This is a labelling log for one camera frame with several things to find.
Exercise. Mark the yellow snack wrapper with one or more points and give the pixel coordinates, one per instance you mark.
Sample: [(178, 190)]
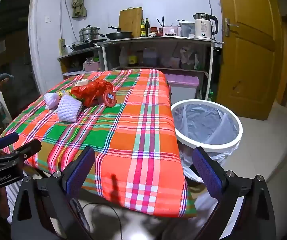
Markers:
[(64, 93)]

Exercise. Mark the black induction cooker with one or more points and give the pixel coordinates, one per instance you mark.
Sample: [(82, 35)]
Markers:
[(83, 46)]

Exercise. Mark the white electric kettle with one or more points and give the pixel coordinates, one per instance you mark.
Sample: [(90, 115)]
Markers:
[(203, 27)]

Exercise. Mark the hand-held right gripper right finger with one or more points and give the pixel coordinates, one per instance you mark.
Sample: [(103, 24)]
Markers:
[(206, 172)]

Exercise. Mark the pink utensil holder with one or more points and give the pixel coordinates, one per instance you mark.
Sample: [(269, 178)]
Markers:
[(170, 31)]

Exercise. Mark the white round bin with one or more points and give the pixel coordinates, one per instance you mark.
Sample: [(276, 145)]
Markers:
[(223, 147)]

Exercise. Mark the small white foam fruit net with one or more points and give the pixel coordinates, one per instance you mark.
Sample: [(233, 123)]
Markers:
[(51, 100)]

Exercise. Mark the pink basket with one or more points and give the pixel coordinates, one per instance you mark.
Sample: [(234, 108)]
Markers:
[(91, 66)]

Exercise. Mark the red round label packet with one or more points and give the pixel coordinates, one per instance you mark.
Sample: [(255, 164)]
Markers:
[(109, 98)]

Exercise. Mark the wooden cutting board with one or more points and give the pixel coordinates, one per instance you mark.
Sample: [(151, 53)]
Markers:
[(131, 20)]

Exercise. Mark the crumpled plastic bags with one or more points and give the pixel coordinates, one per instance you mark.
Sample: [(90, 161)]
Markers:
[(188, 57)]

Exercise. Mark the green bottle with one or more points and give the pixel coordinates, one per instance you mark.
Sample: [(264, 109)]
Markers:
[(210, 96)]

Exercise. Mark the metal shelf rack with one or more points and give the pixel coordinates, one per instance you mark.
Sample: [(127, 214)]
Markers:
[(158, 38)]

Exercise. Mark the clear plastic bin liner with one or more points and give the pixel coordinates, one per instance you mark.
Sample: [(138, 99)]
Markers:
[(203, 120)]

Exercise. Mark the pink lid storage box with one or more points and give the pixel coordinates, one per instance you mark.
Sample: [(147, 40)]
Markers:
[(183, 81)]

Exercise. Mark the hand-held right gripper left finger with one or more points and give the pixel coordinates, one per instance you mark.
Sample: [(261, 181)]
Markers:
[(79, 172)]

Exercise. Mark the large white foam fruit net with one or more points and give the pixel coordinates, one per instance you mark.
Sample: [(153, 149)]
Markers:
[(69, 108)]

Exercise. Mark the red lid jar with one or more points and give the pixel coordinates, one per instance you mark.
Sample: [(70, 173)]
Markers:
[(154, 31)]

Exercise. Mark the red plastic bag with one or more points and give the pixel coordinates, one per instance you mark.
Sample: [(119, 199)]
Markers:
[(91, 92)]

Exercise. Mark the black frying pan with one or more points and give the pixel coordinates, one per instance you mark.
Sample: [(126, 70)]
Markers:
[(119, 35)]

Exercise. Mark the yellow power strip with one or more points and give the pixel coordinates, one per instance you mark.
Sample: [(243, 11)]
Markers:
[(62, 47)]

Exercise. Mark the water filter pitcher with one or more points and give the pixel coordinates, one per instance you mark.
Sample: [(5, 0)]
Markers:
[(186, 28)]

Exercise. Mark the dark liquid plastic jug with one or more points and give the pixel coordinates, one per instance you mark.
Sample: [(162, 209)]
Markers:
[(150, 57)]

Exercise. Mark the plaid tablecloth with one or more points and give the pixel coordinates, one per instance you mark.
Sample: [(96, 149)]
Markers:
[(133, 130)]

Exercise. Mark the yellow wooden door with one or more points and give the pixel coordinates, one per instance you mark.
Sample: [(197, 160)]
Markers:
[(248, 55)]

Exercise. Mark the white wall switch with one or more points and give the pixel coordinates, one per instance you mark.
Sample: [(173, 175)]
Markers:
[(48, 19)]

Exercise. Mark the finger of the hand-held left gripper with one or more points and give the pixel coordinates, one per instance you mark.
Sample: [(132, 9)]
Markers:
[(7, 140), (29, 150)]

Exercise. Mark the yellow label oil bottle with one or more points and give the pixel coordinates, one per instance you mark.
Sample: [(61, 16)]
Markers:
[(142, 31)]

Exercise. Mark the steel steamer pot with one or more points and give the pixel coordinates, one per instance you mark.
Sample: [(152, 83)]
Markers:
[(89, 33)]

